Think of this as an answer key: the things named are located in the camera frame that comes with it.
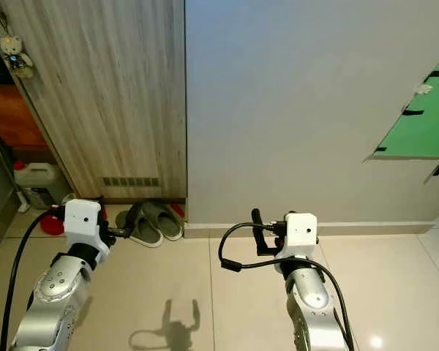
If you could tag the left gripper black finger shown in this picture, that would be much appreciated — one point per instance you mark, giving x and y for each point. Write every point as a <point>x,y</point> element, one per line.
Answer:
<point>133,218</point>

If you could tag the green board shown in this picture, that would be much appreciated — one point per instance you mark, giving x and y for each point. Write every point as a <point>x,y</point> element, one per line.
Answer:
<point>424,131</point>

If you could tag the grey slipper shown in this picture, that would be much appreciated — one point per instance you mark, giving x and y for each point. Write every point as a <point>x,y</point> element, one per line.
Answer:
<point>168,223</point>
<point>148,234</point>

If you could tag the small red object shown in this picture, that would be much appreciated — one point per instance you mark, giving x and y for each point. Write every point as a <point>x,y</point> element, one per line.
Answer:
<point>178,210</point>

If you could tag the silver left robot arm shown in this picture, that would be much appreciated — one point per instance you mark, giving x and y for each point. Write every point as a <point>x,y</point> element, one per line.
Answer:
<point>47,291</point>

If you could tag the white jerrycan with red cap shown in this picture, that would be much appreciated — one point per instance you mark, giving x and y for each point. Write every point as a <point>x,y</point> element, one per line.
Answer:
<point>38,183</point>

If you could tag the orange brown container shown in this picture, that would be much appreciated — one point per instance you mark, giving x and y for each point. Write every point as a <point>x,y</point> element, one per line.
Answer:
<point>11,117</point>

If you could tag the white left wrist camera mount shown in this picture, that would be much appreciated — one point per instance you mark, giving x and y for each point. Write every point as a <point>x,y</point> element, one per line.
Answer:
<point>82,219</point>

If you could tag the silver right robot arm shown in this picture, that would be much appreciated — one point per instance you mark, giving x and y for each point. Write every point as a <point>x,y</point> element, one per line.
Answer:
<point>311,292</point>

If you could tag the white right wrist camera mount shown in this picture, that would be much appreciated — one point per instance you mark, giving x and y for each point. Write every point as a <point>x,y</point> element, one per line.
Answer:
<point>301,230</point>

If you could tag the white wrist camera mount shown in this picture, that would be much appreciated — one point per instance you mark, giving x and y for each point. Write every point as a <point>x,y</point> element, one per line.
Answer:
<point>301,230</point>
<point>82,219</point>

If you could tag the red cloth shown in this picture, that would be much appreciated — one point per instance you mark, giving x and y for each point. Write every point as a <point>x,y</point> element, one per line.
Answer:
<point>53,223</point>

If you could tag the grey wood grain door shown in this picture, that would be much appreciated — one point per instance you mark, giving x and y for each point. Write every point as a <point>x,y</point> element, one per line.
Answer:
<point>110,95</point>

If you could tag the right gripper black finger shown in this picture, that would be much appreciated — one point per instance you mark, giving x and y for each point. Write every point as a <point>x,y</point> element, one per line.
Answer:
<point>257,218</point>
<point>288,216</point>

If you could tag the white tape scrap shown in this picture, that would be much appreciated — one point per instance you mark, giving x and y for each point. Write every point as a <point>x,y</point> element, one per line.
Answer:
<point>423,89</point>

